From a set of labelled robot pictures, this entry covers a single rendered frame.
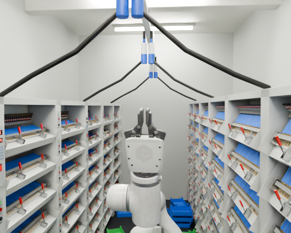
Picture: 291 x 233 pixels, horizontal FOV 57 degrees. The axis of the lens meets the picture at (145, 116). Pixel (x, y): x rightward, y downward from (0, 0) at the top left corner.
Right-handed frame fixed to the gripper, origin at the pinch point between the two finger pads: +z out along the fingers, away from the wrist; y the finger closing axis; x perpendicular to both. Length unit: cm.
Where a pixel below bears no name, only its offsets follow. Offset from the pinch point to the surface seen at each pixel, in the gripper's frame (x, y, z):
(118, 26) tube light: 356, 83, 48
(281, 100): 44, -51, -4
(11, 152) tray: 49, 73, -33
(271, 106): 44, -47, -6
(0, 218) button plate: 31, 71, -58
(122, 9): 64, 18, 35
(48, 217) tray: 84, 78, -95
